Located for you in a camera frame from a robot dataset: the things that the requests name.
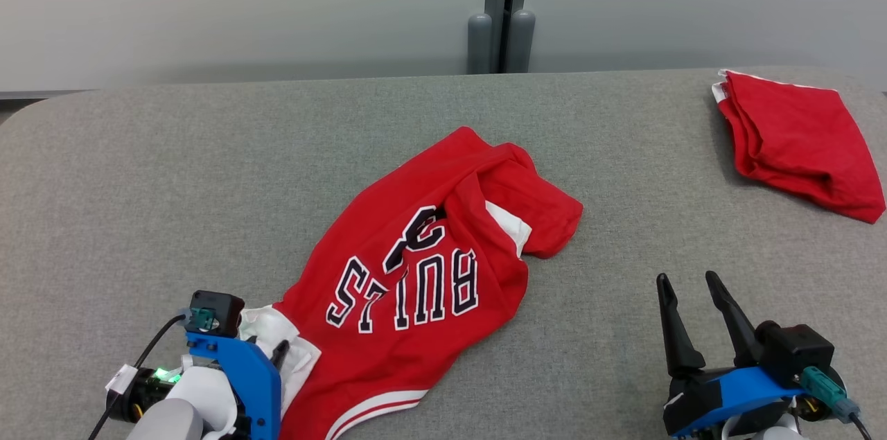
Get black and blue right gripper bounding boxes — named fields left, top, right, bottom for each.
left=656, top=270, right=809, bottom=439

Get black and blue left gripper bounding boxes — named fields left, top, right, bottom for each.
left=184, top=333, right=292, bottom=440

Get red Bulls 23 jersey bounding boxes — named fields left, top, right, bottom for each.
left=239, top=126, right=585, bottom=440

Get red shorts with white stripes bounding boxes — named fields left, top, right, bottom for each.
left=712, top=69, right=887, bottom=225

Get grey rounded post foot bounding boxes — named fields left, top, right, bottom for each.
left=468, top=12, right=493, bottom=76
left=509, top=9, right=537, bottom=74

